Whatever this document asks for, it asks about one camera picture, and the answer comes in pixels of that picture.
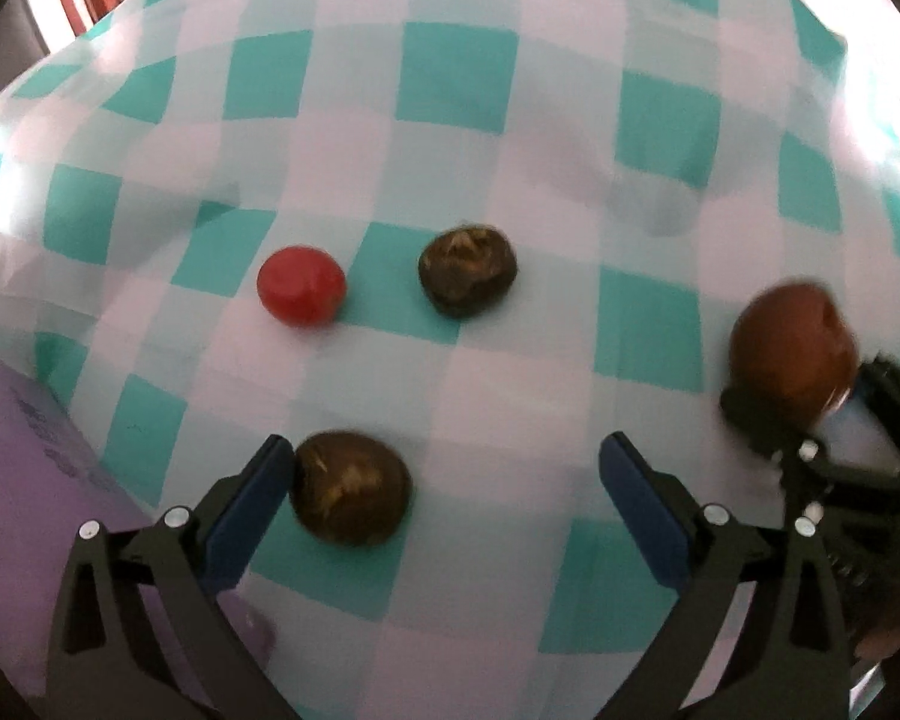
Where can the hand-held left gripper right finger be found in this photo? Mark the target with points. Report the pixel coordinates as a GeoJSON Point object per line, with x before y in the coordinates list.
{"type": "Point", "coordinates": [645, 517]}

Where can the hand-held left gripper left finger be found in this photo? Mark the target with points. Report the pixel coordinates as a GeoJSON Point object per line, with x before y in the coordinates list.
{"type": "Point", "coordinates": [244, 517]}

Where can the brown-red round fruit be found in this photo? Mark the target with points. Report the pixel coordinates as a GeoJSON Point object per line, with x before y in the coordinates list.
{"type": "Point", "coordinates": [791, 349]}

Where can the small dark water chestnut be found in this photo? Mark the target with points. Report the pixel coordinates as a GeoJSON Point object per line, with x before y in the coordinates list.
{"type": "Point", "coordinates": [351, 487]}
{"type": "Point", "coordinates": [467, 268]}

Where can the person's right hand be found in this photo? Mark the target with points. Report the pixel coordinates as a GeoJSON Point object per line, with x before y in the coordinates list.
{"type": "Point", "coordinates": [881, 634]}

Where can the teal white checkered tablecloth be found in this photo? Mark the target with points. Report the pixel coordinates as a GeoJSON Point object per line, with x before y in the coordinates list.
{"type": "Point", "coordinates": [495, 405]}

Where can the purple flat box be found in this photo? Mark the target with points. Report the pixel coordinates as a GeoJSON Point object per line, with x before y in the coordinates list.
{"type": "Point", "coordinates": [15, 502]}

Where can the red cherry tomato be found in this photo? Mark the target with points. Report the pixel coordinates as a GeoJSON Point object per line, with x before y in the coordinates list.
{"type": "Point", "coordinates": [300, 285]}

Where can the grey refrigerator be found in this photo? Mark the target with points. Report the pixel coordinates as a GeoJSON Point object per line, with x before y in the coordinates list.
{"type": "Point", "coordinates": [7, 45]}

